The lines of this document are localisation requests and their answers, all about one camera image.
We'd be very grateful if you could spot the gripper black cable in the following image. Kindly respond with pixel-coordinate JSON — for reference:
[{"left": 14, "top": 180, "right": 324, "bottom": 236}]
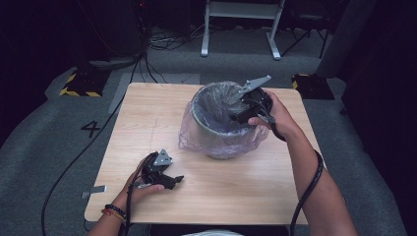
[
  {"left": 123, "top": 150, "right": 159, "bottom": 236},
  {"left": 257, "top": 111, "right": 326, "bottom": 236}
]

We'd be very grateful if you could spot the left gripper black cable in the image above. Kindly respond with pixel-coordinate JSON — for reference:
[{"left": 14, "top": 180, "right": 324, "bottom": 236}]
[{"left": 123, "top": 150, "right": 159, "bottom": 236}]

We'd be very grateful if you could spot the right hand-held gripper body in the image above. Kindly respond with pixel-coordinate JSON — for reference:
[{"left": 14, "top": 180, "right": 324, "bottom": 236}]
[{"left": 227, "top": 75, "right": 274, "bottom": 124}]

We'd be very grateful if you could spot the purple plastic bag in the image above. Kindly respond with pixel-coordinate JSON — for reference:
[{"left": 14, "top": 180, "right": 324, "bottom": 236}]
[{"left": 177, "top": 80, "right": 274, "bottom": 161}]

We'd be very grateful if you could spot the black yellow striped base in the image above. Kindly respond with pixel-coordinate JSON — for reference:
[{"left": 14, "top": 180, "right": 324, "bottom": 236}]
[
  {"left": 291, "top": 73, "right": 335, "bottom": 101},
  {"left": 58, "top": 70, "right": 111, "bottom": 98}
]

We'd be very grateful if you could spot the green plastic bucket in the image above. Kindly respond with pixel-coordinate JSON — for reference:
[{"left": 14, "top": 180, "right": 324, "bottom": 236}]
[{"left": 190, "top": 82, "right": 273, "bottom": 160}]

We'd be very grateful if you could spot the person's left hand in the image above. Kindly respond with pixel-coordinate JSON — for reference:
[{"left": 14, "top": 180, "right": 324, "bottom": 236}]
[{"left": 112, "top": 158, "right": 165, "bottom": 212}]

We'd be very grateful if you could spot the black folding chair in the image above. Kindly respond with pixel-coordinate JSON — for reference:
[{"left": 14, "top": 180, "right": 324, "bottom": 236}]
[{"left": 279, "top": 0, "right": 332, "bottom": 60}]

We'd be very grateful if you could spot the orange bracelet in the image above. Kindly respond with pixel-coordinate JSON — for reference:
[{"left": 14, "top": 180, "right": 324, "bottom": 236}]
[{"left": 100, "top": 208, "right": 126, "bottom": 221}]

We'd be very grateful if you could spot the black bead bracelet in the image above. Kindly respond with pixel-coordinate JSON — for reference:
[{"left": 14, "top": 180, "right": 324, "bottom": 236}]
[{"left": 104, "top": 204, "right": 128, "bottom": 219}]

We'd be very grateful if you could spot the person's white clothing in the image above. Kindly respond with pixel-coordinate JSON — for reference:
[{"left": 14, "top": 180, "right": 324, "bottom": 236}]
[{"left": 181, "top": 229, "right": 246, "bottom": 236}]

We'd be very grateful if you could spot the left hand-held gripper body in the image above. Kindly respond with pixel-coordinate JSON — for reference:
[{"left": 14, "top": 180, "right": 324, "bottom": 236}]
[{"left": 141, "top": 148, "right": 175, "bottom": 187}]

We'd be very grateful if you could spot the white metal stand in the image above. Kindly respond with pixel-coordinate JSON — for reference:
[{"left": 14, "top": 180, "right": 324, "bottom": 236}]
[{"left": 200, "top": 0, "right": 286, "bottom": 62}]

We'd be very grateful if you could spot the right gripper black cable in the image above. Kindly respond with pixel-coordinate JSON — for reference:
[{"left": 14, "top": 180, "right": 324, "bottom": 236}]
[{"left": 257, "top": 111, "right": 326, "bottom": 236}]

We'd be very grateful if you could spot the grey column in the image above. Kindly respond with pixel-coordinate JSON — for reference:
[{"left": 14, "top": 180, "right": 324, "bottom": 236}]
[{"left": 315, "top": 0, "right": 379, "bottom": 80}]

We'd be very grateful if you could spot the bundle of floor cables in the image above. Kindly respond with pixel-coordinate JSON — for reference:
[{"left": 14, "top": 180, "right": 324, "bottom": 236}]
[{"left": 148, "top": 29, "right": 205, "bottom": 51}]

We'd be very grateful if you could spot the long black floor cable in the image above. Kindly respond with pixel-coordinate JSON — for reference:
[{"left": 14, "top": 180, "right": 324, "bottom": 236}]
[{"left": 40, "top": 53, "right": 149, "bottom": 236}]

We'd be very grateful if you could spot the dark equipment stand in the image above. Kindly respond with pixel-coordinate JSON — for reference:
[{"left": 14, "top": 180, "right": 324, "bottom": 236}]
[{"left": 76, "top": 0, "right": 152, "bottom": 72}]

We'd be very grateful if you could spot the grey tape strip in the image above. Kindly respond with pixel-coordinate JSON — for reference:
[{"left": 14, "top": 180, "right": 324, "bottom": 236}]
[{"left": 80, "top": 184, "right": 108, "bottom": 201}]

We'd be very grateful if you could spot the person's right hand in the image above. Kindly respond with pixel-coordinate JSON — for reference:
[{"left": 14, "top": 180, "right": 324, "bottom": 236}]
[{"left": 247, "top": 89, "right": 301, "bottom": 143}]

